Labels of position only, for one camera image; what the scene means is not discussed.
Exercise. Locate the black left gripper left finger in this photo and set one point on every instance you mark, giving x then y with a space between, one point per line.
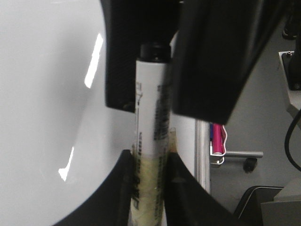
109 205

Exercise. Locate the white marker tray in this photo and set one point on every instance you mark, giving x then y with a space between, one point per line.
215 159

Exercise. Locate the white black whiteboard marker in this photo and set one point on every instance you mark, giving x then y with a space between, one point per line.
151 146

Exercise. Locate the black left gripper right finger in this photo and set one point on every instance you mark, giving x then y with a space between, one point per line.
187 203

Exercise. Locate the white whiteboard with aluminium frame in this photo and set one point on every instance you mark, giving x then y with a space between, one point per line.
58 140

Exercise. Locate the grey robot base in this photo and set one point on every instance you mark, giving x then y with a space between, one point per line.
292 96

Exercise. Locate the grey whiteboard stand leg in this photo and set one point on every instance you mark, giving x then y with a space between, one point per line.
251 158

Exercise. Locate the black shoe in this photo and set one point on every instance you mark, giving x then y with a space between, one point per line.
291 28

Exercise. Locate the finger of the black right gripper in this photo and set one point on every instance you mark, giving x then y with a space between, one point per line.
135 29
217 46

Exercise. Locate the pink marker in tray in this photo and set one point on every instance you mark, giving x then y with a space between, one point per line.
217 140

